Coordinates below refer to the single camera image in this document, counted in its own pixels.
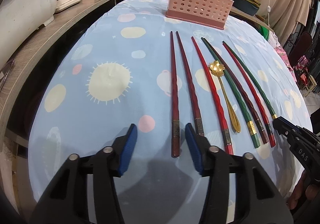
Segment dark maroon chopstick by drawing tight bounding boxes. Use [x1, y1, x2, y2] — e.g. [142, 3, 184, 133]
[176, 31, 204, 136]
[170, 31, 180, 158]

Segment green chopstick thin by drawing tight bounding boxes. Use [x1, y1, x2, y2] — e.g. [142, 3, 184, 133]
[222, 40, 279, 121]

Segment dark red chopstick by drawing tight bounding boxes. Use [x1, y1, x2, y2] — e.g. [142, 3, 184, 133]
[201, 37, 268, 148]

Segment bright red chopstick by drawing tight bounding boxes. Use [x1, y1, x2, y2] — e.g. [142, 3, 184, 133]
[191, 36, 233, 155]

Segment green chopstick gold band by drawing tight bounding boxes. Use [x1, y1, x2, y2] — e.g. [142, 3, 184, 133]
[201, 37, 262, 149]

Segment red chopstick black band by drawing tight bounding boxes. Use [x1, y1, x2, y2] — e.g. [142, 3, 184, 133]
[222, 42, 277, 148]

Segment person's hand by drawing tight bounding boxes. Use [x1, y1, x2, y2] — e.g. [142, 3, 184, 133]
[287, 170, 318, 210]

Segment gold flower spoon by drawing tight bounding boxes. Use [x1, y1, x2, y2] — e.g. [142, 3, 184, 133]
[209, 60, 241, 133]

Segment light blue patterned tablecloth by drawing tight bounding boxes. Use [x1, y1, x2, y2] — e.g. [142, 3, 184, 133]
[28, 0, 314, 205]

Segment pink floral cloth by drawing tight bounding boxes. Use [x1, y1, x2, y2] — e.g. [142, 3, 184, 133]
[274, 46, 297, 82]

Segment black eyeglasses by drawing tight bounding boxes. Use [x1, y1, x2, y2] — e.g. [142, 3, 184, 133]
[0, 59, 15, 91]

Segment teal yellow stacked bowls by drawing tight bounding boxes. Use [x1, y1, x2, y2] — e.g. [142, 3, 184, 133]
[233, 0, 261, 16]

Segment white plastic tub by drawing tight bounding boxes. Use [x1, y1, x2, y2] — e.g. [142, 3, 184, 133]
[0, 0, 57, 67]

